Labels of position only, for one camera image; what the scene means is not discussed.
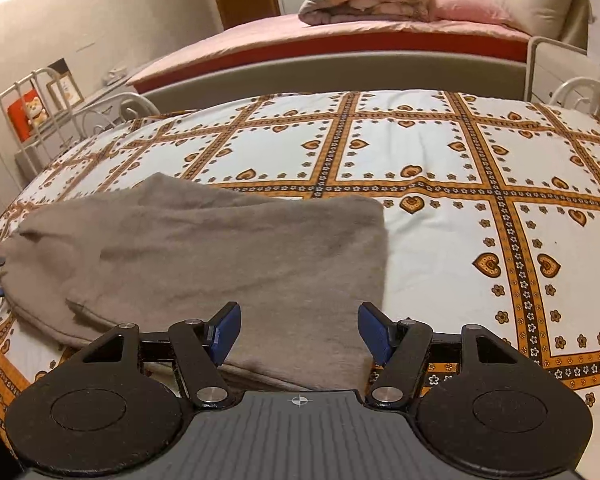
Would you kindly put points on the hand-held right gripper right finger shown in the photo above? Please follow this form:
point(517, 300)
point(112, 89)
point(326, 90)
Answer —
point(372, 332)

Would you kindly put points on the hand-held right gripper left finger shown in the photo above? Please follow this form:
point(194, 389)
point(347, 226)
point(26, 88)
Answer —
point(227, 332)

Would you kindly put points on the grey-brown pants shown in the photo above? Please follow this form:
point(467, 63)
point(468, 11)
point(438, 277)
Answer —
point(205, 260)

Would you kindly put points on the orange box with bear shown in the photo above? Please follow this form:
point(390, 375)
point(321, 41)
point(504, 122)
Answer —
point(20, 115)

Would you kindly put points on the heart patterned bed sheet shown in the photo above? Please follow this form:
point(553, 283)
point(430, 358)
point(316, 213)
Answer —
point(455, 185)

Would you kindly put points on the white low cabinet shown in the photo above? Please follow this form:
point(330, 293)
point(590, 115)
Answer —
point(95, 102)

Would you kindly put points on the small white object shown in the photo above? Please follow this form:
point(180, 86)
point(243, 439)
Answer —
point(115, 75)

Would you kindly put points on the grey bed base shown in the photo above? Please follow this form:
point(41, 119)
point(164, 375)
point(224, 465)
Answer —
point(330, 75)

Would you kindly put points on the pink bed sheet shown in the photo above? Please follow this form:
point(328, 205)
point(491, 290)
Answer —
point(280, 40)

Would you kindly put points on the white nightstand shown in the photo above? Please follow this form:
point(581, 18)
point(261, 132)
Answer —
point(555, 72)

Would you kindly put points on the pink pillow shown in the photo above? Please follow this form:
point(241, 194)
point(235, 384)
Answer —
point(467, 7)

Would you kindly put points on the small picture frame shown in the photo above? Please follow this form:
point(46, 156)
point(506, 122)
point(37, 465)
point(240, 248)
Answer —
point(66, 90)

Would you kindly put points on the white metal bed frame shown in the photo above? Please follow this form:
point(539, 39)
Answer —
point(529, 70)

